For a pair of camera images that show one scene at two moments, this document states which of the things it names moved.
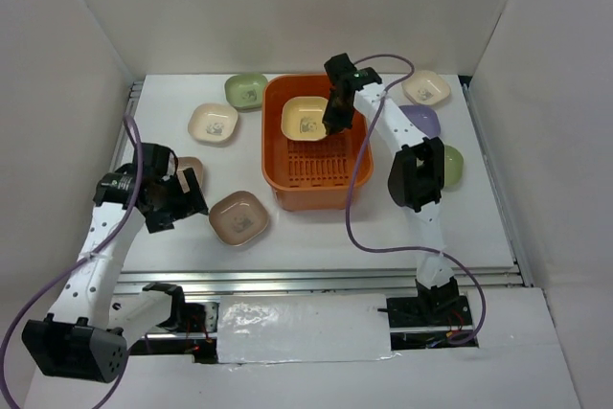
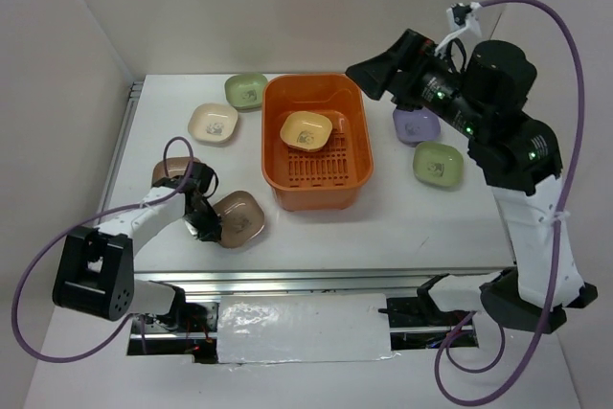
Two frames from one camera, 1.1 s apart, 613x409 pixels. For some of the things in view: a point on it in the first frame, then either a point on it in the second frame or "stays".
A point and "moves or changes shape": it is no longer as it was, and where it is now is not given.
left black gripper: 189,203 → 213,225
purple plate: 425,118 stays
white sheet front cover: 260,329 stays
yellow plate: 302,118 moves or changes shape
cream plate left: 214,122 stays
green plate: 244,92 stays
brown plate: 238,218 stays
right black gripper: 334,123 → 408,53
